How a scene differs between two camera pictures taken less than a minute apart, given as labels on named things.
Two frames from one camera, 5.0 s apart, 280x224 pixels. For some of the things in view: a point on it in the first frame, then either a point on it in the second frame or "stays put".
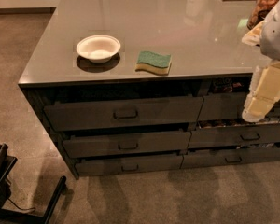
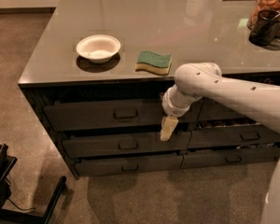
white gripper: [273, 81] -> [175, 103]
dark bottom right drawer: [205, 159] stays put
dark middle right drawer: [210, 137] stays put
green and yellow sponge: [160, 63] stays put
